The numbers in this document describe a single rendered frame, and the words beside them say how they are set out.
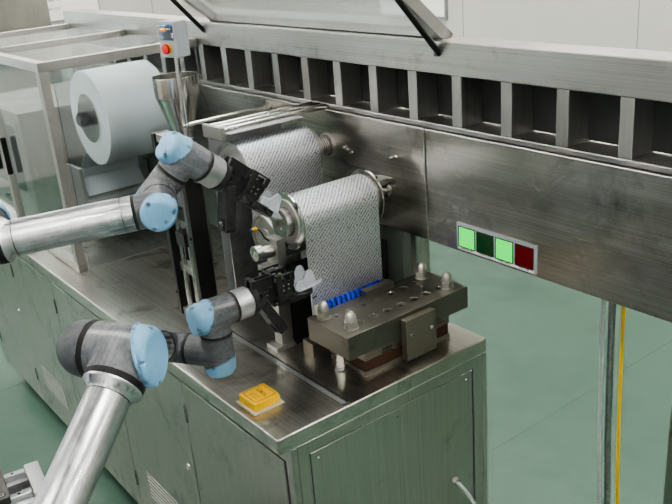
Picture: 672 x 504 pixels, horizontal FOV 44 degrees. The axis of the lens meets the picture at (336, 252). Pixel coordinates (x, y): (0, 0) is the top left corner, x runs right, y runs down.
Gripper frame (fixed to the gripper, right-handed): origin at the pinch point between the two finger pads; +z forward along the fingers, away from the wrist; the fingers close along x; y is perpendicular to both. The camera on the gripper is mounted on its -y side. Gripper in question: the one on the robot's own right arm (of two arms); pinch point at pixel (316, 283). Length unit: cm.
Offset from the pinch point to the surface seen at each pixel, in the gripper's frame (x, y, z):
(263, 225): 18.5, 11.8, -2.4
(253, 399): -11.2, -16.6, -28.4
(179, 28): 57, 60, 1
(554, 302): 91, -109, 212
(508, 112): -36, 42, 31
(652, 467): -22, -109, 126
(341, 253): -0.3, 5.6, 8.4
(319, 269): -0.3, 3.4, 1.1
